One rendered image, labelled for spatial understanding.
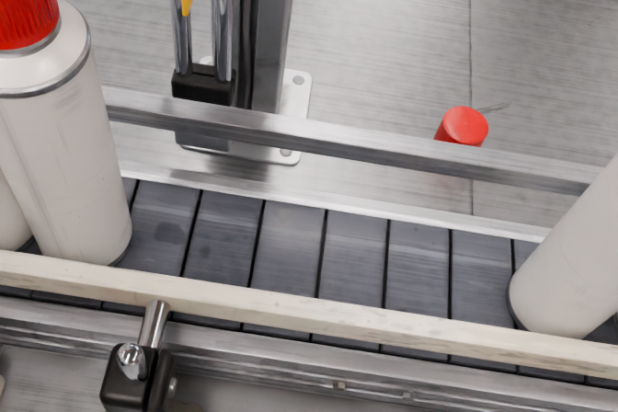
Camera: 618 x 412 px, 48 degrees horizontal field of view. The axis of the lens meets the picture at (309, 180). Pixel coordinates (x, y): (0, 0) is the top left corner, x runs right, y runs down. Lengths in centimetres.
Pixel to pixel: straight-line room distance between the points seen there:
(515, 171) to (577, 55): 28
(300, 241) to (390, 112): 17
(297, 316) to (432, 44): 31
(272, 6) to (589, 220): 21
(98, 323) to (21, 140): 14
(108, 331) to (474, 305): 20
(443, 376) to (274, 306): 10
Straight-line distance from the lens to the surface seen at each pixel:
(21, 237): 41
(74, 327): 40
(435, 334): 37
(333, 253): 41
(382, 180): 50
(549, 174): 37
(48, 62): 27
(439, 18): 62
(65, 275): 37
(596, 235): 34
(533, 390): 42
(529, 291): 40
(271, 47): 44
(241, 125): 35
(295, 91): 54
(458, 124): 50
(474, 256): 43
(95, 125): 31
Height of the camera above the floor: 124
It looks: 57 degrees down
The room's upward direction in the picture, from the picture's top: 11 degrees clockwise
